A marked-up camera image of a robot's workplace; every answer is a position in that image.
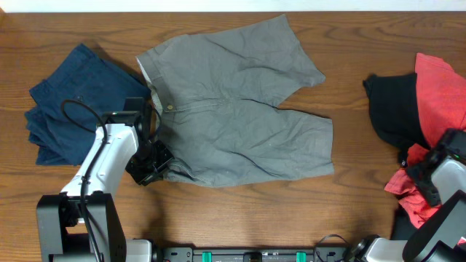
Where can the grey shorts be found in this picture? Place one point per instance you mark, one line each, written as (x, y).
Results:
(220, 97)

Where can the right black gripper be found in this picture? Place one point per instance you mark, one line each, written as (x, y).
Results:
(433, 198)

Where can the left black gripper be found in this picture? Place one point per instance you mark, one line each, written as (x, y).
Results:
(145, 177)

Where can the folded navy blue shorts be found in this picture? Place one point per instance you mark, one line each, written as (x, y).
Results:
(86, 78)

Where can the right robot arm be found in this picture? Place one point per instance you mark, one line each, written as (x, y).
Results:
(441, 179)

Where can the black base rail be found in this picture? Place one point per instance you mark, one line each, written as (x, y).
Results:
(321, 252)

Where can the black garment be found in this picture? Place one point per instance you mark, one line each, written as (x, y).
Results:
(393, 112)

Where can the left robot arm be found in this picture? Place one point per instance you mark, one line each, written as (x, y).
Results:
(81, 222)

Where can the red shorts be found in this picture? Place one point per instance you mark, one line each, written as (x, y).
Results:
(440, 94)

